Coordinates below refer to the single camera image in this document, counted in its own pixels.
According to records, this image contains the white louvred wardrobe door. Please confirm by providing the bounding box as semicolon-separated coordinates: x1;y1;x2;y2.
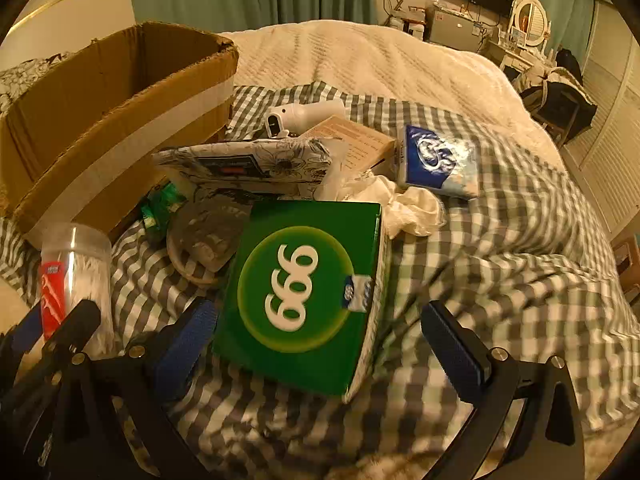
560;0;640;242

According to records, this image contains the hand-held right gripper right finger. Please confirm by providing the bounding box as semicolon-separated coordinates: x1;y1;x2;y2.
421;301;586;480

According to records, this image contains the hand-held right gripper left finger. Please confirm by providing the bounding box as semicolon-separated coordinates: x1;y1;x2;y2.
50;301;221;480

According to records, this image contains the beige tape roll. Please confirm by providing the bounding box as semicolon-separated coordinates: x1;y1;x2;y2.
166;197;252;289

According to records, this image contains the small tan paper box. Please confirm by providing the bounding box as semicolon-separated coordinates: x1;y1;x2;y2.
295;115;397;177

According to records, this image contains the white crumpled cloth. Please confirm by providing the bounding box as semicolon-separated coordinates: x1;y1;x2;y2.
320;170;447;239

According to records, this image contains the green medicine box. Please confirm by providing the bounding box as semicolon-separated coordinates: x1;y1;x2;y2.
212;201;394;403

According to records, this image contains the grey checkered blanket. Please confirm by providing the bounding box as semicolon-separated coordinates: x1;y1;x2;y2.
0;82;632;480

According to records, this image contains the grey cabinet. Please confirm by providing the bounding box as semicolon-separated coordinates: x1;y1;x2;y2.
429;2;494;54

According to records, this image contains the floral printed bedding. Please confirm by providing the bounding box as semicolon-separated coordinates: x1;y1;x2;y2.
0;52;76;117

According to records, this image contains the brown cardboard box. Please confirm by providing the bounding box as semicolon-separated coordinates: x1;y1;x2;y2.
0;21;240;248

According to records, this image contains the white dressing table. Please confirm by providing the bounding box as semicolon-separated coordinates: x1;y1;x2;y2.
482;35;552;74

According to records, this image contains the clear cotton swab jar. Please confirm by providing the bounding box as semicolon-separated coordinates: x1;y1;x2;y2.
40;222;114;356

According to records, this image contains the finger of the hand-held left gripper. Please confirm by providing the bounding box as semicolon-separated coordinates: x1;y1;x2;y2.
2;304;43;361
0;300;101;411

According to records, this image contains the chair with clothes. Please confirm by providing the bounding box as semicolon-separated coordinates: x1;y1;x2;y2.
515;47;599;147

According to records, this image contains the blue tissue packet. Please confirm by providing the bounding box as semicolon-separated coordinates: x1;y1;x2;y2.
397;124;482;199

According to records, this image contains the small green packet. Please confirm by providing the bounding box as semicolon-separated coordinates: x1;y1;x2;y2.
140;182;187;242

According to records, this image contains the cream quilted blanket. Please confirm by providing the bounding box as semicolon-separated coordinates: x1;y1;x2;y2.
220;19;566;161

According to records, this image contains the white handheld device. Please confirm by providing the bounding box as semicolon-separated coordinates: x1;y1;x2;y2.
263;100;347;139

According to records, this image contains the white oval mirror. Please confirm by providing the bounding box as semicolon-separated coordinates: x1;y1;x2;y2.
514;0;550;49

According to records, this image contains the floral printed pouch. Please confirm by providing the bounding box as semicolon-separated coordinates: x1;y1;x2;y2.
152;140;333;197

